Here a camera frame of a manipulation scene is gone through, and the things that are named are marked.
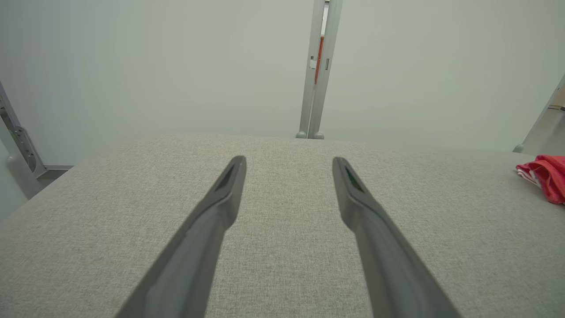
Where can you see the grey partition post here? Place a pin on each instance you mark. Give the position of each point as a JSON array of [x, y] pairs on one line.
[[307, 88], [325, 88], [536, 119]]

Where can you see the red shirt with white sleeves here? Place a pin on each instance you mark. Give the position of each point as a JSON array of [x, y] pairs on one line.
[[554, 176]]

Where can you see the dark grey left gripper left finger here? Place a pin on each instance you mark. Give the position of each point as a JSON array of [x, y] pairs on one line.
[[194, 256]]

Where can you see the grey metal bracket with holes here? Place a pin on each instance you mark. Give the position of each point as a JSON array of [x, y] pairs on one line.
[[24, 145]]

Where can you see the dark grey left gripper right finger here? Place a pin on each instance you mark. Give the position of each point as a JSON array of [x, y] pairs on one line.
[[388, 265]]

